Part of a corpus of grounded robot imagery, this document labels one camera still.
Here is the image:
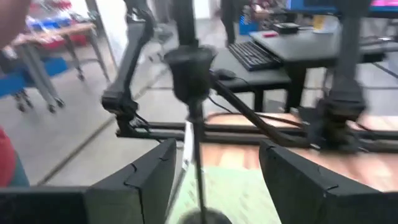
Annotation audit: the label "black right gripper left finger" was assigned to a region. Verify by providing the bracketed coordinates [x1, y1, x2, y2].
[85, 138, 177, 224]

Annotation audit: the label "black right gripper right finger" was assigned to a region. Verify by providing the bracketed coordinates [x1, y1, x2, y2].
[259, 140, 386, 224]

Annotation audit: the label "green perforated metal shelf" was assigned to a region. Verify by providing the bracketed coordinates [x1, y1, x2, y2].
[166, 123, 282, 224]

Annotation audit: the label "tall black candlestick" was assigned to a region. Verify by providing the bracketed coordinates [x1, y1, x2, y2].
[164, 45, 233, 224]

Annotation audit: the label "person's forearm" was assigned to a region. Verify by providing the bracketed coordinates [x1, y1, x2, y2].
[0, 0, 32, 47]

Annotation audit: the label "person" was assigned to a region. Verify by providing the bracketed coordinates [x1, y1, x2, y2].
[0, 126, 30, 187]

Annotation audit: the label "black computer mouse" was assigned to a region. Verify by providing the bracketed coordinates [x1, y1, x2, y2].
[213, 68, 238, 81]

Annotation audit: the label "black keyboard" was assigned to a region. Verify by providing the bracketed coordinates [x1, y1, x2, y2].
[228, 39, 283, 72]

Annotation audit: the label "dark grey desk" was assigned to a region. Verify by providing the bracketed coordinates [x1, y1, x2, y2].
[213, 27, 398, 114]

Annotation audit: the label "small black box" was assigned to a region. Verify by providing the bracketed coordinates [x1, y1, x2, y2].
[272, 22, 301, 35]

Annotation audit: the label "yellow cup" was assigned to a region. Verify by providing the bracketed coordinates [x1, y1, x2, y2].
[312, 14, 326, 32]

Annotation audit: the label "blue crate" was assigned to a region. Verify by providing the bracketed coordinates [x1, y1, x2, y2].
[238, 14, 259, 35]

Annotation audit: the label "wooden cart table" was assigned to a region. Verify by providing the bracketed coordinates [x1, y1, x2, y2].
[0, 18, 111, 114]

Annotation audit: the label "computer monitor with blue screen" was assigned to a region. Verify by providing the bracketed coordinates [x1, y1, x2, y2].
[285, 0, 398, 15]

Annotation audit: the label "blue storage bins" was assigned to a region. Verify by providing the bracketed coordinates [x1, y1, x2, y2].
[26, 17, 74, 32]

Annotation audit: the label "dark sleeved cable loom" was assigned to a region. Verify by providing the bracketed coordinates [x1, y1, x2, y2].
[208, 77, 313, 149]

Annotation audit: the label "black aluminium frame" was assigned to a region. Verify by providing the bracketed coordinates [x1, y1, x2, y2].
[101, 0, 398, 154]

